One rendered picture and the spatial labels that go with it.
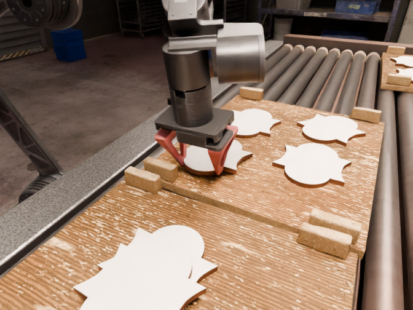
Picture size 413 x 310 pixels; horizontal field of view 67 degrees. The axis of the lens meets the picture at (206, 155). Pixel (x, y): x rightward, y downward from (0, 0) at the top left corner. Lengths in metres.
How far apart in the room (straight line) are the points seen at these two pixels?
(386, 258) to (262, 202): 0.17
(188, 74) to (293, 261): 0.26
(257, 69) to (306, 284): 0.25
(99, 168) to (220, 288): 0.33
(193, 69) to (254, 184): 0.21
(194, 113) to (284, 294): 0.24
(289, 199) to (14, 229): 0.39
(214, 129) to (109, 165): 0.25
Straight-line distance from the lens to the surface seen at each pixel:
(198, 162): 0.52
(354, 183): 0.55
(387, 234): 0.50
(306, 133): 0.65
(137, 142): 0.67
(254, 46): 0.39
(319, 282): 0.39
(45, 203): 0.55
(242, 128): 0.65
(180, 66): 0.39
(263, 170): 0.54
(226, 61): 0.39
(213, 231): 0.42
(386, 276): 0.45
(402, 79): 1.06
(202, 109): 0.42
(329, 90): 0.98
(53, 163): 1.60
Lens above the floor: 1.23
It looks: 32 degrees down
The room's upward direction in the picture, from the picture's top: straight up
